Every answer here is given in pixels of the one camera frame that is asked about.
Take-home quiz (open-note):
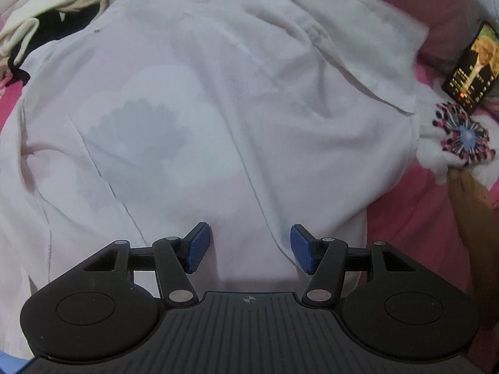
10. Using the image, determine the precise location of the white button shirt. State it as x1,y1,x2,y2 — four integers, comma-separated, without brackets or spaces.
0,0,429,359

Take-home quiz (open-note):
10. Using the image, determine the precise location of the black smartphone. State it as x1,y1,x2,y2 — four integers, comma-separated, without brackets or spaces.
442,19,499,115

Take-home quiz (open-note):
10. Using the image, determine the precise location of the black garment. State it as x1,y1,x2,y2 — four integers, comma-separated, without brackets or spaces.
8,4,106,82

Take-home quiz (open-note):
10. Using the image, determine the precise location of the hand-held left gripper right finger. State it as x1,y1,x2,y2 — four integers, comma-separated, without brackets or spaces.
289,224,419,305

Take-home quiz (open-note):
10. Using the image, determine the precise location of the person's foot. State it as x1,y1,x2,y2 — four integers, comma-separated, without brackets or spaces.
446,167,499,304

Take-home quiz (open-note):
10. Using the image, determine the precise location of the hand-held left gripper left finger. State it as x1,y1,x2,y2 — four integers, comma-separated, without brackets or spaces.
80,222,213,305

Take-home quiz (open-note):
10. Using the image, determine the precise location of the pink floral bedsheet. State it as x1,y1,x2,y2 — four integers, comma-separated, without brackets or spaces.
0,58,499,320

